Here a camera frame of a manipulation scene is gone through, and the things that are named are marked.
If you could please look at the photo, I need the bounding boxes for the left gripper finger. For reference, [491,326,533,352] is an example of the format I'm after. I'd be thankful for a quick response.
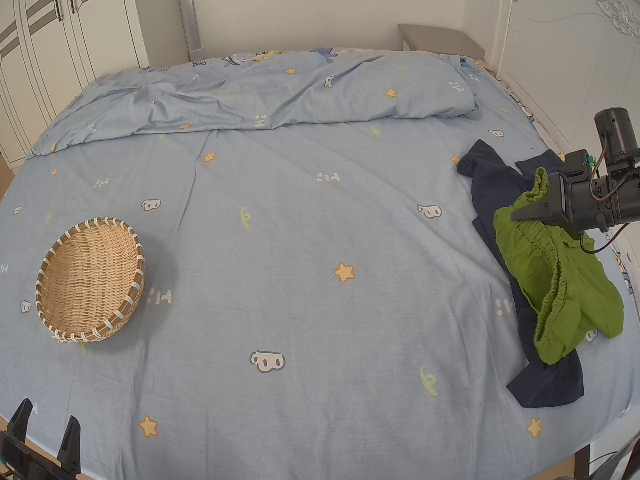
[56,414,82,475]
[7,397,35,442]

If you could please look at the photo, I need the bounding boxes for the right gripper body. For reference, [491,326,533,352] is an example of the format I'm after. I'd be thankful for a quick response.
[547,172,612,231]

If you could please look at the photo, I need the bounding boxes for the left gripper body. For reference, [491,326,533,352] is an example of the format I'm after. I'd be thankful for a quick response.
[0,430,83,480]

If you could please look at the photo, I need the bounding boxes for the green shorts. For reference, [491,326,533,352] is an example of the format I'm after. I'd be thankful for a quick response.
[493,167,625,366]

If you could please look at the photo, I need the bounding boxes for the round woven basket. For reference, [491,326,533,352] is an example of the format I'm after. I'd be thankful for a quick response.
[35,216,146,344]

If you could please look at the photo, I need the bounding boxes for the bed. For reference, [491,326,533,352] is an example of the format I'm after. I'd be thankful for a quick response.
[0,0,640,480]

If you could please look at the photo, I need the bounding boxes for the dark blue T-shirt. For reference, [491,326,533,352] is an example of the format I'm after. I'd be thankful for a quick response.
[442,139,586,409]

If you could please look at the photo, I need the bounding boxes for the grey bedside table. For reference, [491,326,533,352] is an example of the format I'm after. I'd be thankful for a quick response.
[397,23,486,61]

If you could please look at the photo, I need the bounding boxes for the pale blue quilt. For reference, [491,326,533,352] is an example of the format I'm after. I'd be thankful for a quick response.
[25,47,483,159]

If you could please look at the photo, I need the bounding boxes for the white wardrobe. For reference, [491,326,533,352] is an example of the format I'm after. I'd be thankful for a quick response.
[0,0,151,166]

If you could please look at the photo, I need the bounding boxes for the grey vertical pipe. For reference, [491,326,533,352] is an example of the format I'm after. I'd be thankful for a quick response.
[174,0,202,51]

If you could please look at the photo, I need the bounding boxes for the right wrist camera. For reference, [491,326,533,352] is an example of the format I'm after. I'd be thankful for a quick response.
[550,149,598,181]

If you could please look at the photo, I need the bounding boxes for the black cable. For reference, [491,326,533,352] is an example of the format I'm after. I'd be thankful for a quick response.
[579,222,632,255]

